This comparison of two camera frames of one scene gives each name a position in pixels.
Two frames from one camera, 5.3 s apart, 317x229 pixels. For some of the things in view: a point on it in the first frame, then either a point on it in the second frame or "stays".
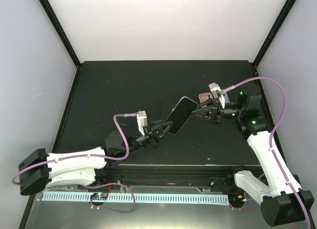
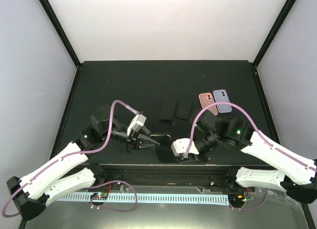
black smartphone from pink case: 177,115 → 168,111
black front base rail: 221,178 stays
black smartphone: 181,114 → 164,151
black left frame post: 55,22 stays
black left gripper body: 149,132 → 132,139
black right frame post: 288,6 stays
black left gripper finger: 161,124 → 144,137
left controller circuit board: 100,196 stays
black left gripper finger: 166,129 → 148,143
